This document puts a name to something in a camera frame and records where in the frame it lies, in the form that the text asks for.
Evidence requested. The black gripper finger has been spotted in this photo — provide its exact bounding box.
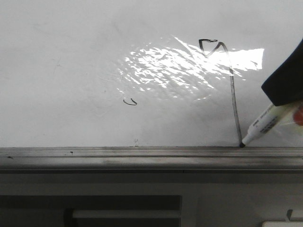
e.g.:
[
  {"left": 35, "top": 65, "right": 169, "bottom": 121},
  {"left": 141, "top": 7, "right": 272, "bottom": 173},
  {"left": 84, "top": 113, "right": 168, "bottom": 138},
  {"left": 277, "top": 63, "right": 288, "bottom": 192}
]
[{"left": 261, "top": 42, "right": 303, "bottom": 106}]

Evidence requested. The white marker with red tape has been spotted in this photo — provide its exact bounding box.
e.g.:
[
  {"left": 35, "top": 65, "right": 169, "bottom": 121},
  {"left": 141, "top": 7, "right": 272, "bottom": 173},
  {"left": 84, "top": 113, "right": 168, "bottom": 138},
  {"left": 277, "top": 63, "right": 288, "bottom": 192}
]
[{"left": 239, "top": 101, "right": 303, "bottom": 148}]

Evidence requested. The white whiteboard with metal frame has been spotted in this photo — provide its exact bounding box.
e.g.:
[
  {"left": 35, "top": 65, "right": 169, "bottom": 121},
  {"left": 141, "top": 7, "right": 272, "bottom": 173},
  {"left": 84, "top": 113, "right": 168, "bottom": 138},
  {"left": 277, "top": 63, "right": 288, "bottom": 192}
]
[{"left": 0, "top": 0, "right": 303, "bottom": 171}]

